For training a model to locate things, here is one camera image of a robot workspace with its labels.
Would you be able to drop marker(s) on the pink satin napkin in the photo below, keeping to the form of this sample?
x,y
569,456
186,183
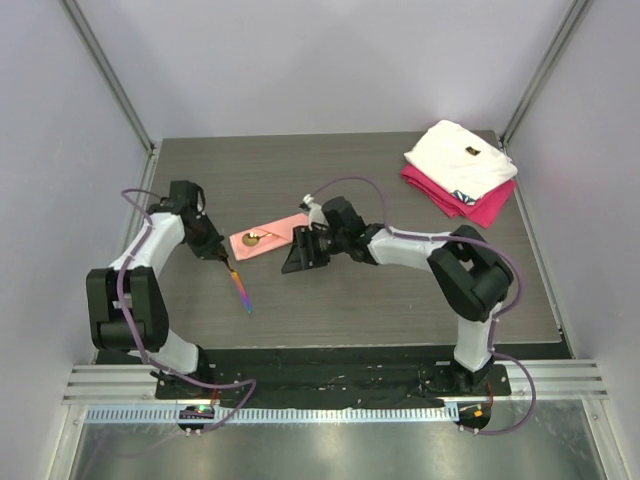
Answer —
x,y
266,238

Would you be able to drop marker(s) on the iridescent purple utensil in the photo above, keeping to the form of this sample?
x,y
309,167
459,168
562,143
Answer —
x,y
242,291

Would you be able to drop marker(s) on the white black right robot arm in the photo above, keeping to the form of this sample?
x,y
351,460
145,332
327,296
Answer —
x,y
473,278

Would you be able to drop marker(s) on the white folded cloth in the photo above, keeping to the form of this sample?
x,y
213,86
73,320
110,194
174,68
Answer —
x,y
460,162

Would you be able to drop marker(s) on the white slotted cable duct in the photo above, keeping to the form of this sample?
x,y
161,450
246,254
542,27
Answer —
x,y
192,414

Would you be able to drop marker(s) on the aluminium front rail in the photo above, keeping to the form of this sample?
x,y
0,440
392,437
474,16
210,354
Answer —
x,y
132,383

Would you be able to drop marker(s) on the gold spoon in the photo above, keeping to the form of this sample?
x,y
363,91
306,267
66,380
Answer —
x,y
252,238

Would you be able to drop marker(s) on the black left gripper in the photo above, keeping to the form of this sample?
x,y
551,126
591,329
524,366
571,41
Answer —
x,y
213,249

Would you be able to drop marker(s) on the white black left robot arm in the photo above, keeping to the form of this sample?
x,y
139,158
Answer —
x,y
126,309

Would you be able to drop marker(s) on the white wrist camera connector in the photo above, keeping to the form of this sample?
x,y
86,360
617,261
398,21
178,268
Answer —
x,y
313,210

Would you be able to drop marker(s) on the magenta folded cloth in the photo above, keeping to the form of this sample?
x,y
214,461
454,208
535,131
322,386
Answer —
x,y
483,212

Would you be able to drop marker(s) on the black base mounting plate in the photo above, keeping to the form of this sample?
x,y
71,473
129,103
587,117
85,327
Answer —
x,y
290,377

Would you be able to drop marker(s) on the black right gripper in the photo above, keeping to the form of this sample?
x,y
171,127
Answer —
x,y
305,245

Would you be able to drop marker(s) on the grey aluminium corner post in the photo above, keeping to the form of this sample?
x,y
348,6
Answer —
x,y
570,23

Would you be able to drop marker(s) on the grey left corner post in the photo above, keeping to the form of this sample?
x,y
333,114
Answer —
x,y
92,44

